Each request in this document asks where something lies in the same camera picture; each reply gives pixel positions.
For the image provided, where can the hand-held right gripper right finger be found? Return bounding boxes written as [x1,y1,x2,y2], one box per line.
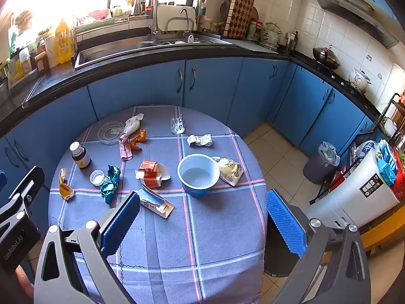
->
[265,189,373,304]

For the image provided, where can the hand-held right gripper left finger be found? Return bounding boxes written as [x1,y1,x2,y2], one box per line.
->
[34,192,141,304]

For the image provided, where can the teal snack wrapper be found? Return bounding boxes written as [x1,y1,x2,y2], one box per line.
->
[100,165,121,205]

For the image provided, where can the person's left hand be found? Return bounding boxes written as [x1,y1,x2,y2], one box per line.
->
[15,264,35,301]

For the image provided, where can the yellow orange wrapper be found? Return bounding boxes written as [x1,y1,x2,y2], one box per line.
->
[58,168,75,200]

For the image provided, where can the torn blue white box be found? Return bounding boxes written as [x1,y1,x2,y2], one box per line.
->
[137,183,175,219]

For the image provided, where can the white bottle cap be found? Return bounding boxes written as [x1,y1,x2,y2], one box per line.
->
[90,169,106,186]

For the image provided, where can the brown bottle with white cap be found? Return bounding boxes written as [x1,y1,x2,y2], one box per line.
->
[70,141,92,168]

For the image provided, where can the torn orange white carton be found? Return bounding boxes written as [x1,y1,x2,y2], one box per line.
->
[135,160,172,188]

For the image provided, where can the grey bin with plastic bag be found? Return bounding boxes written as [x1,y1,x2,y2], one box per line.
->
[303,141,341,184]

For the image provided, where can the pink wrapper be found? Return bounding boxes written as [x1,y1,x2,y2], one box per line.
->
[119,133,134,161]

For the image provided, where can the tall grey white container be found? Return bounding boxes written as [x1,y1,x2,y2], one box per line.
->
[305,147,401,229]

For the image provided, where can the cream snack bag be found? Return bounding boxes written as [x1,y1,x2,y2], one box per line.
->
[211,156,245,187]

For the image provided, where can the orange peel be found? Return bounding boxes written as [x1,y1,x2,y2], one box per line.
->
[130,130,147,151]

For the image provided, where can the blue bowl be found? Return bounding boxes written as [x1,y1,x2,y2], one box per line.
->
[177,154,221,199]

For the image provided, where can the clear plastic lid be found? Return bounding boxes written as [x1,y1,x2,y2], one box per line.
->
[97,121,126,145]

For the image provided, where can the white crumpled wrapper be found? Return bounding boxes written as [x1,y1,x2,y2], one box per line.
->
[124,114,144,135]

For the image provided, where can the silver blister pack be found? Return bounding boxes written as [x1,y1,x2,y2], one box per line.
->
[170,114,186,134]

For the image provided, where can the blue wipes packets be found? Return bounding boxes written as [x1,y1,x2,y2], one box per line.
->
[376,139,398,185]

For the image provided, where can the brown sauce jar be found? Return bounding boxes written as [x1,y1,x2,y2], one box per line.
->
[35,52,50,74]

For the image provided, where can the red plastic basket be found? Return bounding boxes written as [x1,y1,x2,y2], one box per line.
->
[390,147,405,201]

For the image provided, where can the yellow plastic bottle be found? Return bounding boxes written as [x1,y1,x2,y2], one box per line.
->
[55,18,76,65]

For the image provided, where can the blue kitchen cabinets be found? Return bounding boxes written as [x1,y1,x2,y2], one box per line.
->
[0,55,381,229]

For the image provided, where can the white pot with lid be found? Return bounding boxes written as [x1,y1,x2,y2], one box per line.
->
[349,68,372,94]

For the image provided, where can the steel kitchen sink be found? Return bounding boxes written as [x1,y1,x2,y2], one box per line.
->
[74,32,241,70]

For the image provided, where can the black wok with lid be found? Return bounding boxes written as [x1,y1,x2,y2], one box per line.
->
[313,45,342,70]

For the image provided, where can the dark glass bottle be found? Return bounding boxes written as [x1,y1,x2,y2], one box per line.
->
[286,32,300,53]

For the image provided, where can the pale green kettle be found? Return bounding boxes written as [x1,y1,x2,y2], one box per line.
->
[260,22,282,48]

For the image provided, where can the glass jar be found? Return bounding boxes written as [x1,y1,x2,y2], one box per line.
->
[248,21,263,41]

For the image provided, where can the checkered cutting board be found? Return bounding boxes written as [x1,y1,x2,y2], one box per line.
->
[224,0,255,39]

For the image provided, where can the tall steel faucet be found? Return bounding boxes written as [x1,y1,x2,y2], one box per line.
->
[134,0,160,42]

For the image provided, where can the small steel faucet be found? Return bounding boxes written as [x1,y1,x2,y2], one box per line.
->
[179,8,194,34]

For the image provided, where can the steel range hood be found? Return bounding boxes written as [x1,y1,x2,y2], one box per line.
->
[311,0,400,50]

